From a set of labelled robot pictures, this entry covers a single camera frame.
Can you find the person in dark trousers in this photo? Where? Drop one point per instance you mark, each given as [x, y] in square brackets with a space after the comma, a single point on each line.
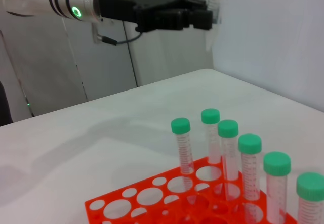
[5, 107]

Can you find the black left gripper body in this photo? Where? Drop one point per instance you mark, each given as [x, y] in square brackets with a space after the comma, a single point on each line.
[141, 6]

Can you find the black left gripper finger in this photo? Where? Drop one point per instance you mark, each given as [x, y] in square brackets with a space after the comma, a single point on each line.
[197, 2]
[200, 19]

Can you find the orange plastic test tube rack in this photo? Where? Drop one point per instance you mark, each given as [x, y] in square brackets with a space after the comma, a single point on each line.
[177, 210]

